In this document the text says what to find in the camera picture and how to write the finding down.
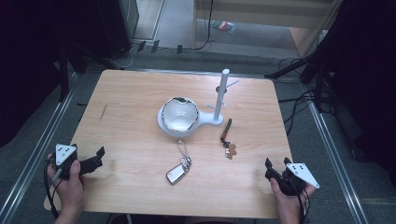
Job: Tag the black cabinet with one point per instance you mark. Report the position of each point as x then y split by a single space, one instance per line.
115 28

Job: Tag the aluminium floor rail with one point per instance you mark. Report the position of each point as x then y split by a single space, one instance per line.
336 165
37 149

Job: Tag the black tripod stand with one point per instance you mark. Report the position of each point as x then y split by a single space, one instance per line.
292 67

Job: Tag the person's right hand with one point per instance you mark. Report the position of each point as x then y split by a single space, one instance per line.
288 205

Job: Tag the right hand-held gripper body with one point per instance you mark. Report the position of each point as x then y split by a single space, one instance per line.
300 175

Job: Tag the black stand post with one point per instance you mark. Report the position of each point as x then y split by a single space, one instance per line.
63 74

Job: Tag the silver car key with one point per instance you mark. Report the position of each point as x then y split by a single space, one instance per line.
177 172

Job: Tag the white bowl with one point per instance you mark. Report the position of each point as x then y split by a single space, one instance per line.
180 113

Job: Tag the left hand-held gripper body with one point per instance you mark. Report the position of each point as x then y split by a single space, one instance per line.
65 154

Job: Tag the light wooden shelf unit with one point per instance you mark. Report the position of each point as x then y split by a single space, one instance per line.
264 12

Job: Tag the colourful flat packet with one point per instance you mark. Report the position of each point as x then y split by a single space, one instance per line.
223 26

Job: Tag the person's left hand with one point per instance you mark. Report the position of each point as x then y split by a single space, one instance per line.
71 189

